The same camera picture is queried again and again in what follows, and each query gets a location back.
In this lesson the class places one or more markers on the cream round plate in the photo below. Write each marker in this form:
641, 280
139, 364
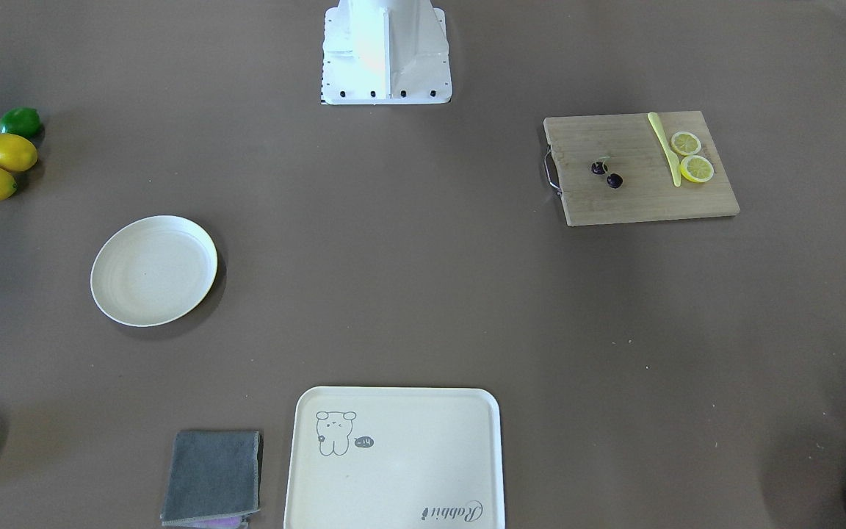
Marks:
153, 271

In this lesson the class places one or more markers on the grey folded cloth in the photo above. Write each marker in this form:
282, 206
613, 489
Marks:
213, 479

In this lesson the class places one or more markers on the yellow lemon far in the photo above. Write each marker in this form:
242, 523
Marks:
17, 153

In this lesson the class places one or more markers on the lemon slice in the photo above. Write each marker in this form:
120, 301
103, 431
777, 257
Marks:
685, 143
696, 169

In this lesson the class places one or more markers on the cream rabbit tray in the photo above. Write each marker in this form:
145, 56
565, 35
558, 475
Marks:
396, 457

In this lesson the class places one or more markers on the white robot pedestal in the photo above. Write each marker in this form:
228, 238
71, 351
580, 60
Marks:
385, 53

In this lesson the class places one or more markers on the yellow plastic knife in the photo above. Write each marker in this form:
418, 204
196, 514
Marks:
672, 158

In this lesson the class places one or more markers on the lemon slice lower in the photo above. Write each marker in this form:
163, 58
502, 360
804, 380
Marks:
696, 169

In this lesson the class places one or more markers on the green lime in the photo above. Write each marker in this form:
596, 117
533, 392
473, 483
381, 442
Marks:
23, 121

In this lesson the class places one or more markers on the lemon slice upper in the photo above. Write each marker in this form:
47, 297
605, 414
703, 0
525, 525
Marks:
685, 143

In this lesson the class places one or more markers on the bamboo cutting board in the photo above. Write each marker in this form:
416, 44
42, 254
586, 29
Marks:
647, 193

